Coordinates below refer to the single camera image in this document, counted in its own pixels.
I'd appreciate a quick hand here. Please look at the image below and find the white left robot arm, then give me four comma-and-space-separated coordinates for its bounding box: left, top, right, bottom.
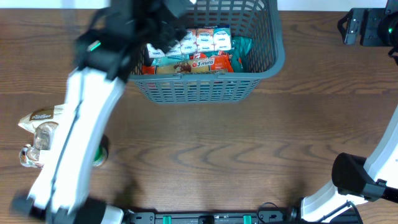
11, 0, 194, 223

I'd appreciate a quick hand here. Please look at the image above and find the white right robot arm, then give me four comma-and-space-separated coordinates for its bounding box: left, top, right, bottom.
286, 0, 397, 223

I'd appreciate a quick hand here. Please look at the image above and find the red spaghetti packet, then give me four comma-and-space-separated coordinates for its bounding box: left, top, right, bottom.
142, 55, 234, 75

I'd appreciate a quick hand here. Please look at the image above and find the grey plastic lattice basket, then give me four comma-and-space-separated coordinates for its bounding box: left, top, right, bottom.
130, 0, 285, 104

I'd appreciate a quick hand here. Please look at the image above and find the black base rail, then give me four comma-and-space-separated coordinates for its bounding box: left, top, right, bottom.
122, 202, 306, 224

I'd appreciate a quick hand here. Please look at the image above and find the green snack multipack bag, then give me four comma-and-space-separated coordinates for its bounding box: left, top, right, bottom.
189, 36, 253, 73

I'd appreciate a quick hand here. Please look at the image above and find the beige bread bag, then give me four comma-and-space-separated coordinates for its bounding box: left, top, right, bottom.
18, 105, 65, 169

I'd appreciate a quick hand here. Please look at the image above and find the mint wet wipes pack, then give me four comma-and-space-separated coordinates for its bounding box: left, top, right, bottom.
151, 55, 190, 66

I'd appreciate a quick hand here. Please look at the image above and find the tissue pocket packs bundle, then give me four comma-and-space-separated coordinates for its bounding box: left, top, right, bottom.
147, 25, 232, 58

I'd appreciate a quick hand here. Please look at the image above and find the green tin can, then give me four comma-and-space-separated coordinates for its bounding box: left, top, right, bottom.
93, 135, 109, 167

